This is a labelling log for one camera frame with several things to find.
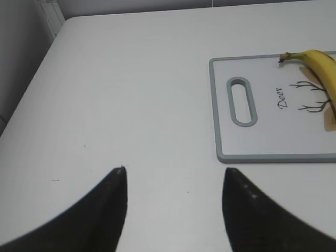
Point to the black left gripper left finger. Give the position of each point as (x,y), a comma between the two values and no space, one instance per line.
(94,223)

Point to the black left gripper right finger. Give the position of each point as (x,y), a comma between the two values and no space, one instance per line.
(255,222)

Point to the yellow banana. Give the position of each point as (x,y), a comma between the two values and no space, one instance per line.
(323,67)

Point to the white grey-rimmed cutting board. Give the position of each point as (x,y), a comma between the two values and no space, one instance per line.
(270,112)

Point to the white corner post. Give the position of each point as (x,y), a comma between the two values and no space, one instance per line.
(51,15)

